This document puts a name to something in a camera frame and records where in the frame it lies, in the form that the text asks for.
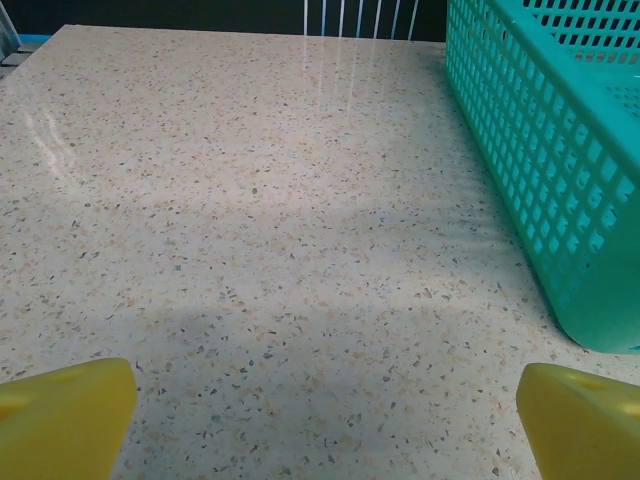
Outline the aluminium frame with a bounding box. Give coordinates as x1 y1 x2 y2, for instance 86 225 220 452
0 0 39 81

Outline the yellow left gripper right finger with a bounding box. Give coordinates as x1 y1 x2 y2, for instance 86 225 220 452
515 362 640 480

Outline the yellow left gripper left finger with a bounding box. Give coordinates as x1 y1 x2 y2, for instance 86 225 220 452
0 357 139 480

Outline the teal plastic mesh basket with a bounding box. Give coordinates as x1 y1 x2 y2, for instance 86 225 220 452
443 0 640 355

